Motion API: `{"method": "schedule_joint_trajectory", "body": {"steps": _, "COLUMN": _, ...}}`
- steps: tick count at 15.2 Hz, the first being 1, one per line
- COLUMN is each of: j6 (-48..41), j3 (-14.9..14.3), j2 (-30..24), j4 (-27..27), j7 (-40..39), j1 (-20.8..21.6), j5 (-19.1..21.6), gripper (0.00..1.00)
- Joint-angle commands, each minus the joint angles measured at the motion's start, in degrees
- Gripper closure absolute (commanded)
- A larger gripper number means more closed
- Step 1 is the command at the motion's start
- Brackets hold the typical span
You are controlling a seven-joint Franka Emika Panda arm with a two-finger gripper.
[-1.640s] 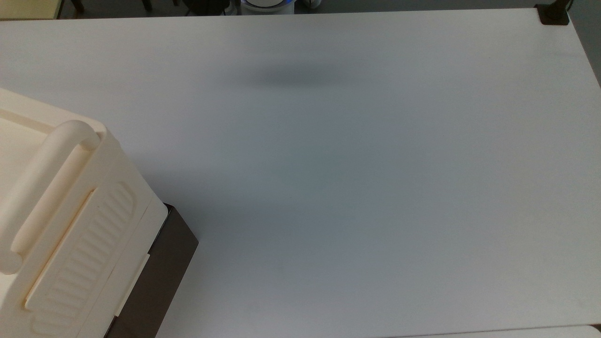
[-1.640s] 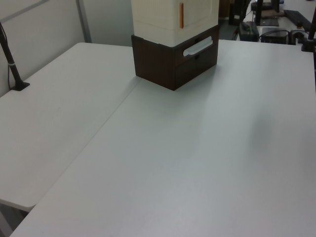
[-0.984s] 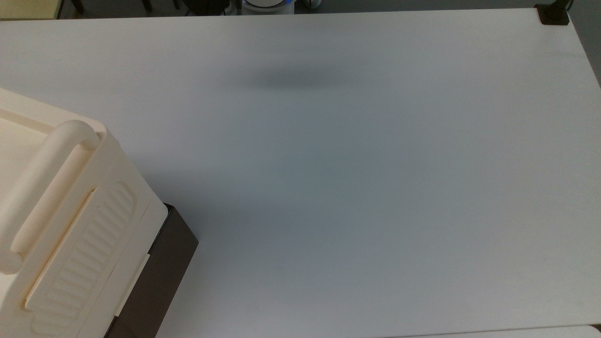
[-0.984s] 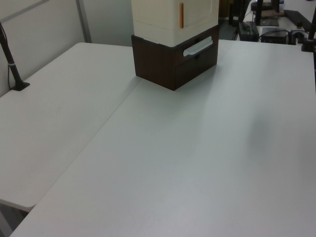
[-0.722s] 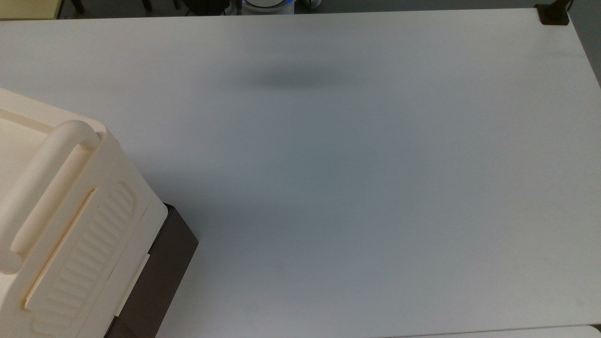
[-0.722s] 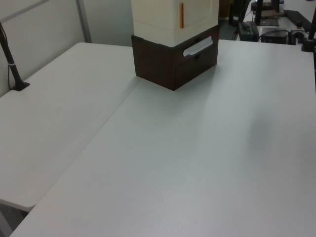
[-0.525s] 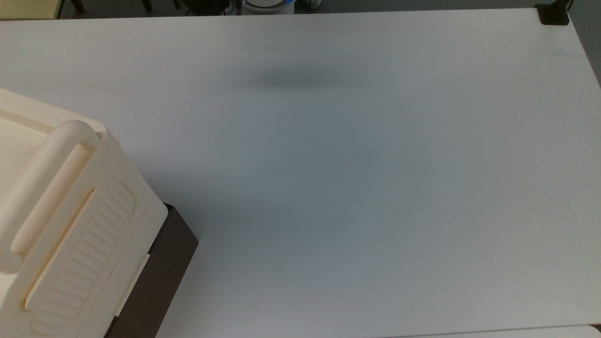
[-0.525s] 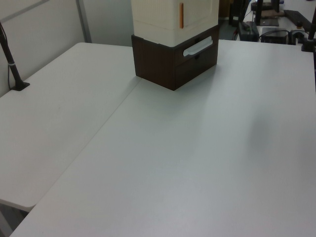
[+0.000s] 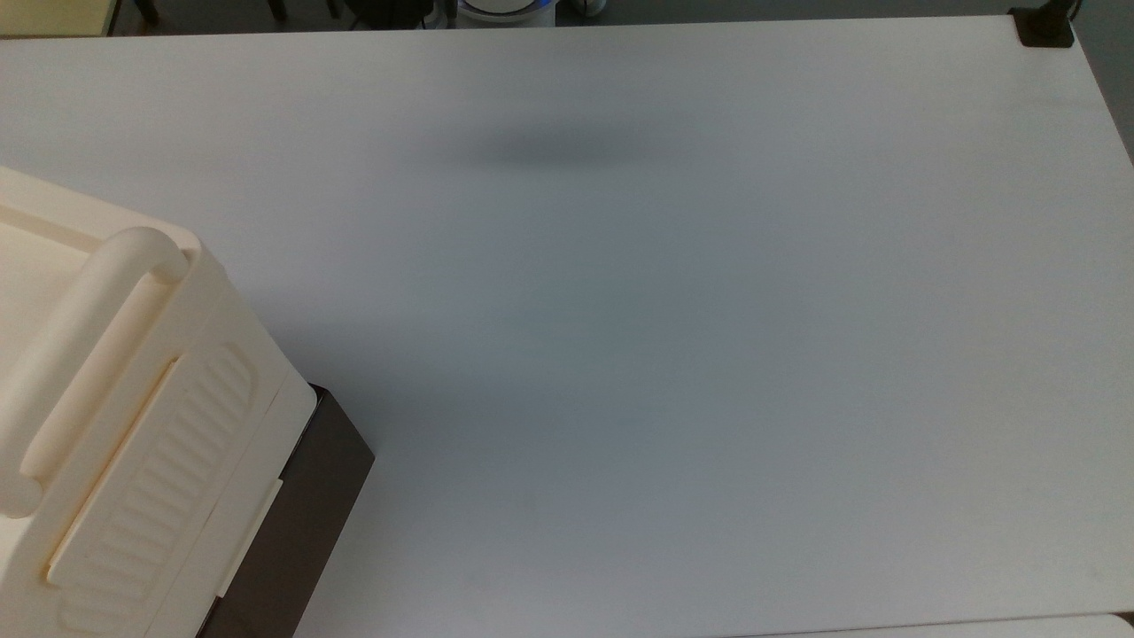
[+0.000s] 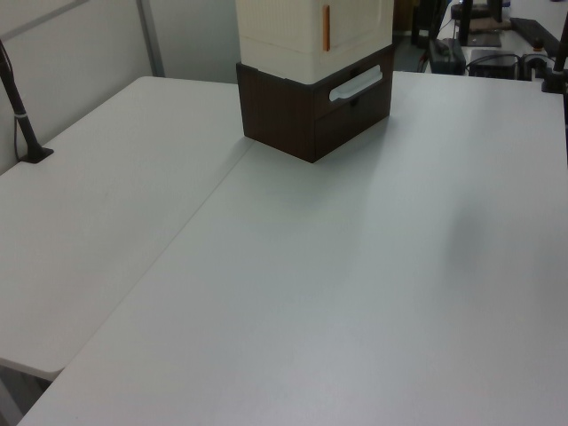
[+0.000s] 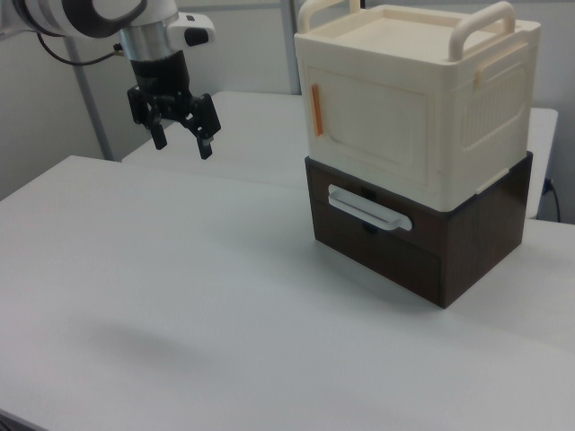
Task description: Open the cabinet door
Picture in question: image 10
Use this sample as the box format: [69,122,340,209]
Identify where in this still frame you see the cream cabinet door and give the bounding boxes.
[321,0,387,51]

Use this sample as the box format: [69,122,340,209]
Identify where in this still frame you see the cream plastic cabinet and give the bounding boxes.
[233,0,395,85]

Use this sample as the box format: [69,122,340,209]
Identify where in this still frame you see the dark brown drawer box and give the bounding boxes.
[235,43,395,165]

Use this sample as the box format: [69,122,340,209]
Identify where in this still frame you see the black equipment case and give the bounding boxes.
[428,37,467,75]

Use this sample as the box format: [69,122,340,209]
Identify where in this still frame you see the dark chair legs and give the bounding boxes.
[410,0,449,45]

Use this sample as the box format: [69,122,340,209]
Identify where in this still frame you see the black glossy box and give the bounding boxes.
[465,48,520,79]

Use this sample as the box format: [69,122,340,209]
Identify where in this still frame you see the black monitor stand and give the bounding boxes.
[459,0,502,49]

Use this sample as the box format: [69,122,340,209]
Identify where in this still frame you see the black flat keyboard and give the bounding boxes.
[509,17,563,48]

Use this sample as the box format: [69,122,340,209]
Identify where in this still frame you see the white drawer handle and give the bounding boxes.
[328,63,383,103]

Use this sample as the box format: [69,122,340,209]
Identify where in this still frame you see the black camera stand pole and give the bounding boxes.
[0,38,55,164]

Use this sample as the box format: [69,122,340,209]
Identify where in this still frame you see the thin black stand cable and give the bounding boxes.
[12,115,23,162]

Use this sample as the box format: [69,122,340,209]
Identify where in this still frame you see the black camera stand with clamp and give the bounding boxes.
[539,17,568,95]

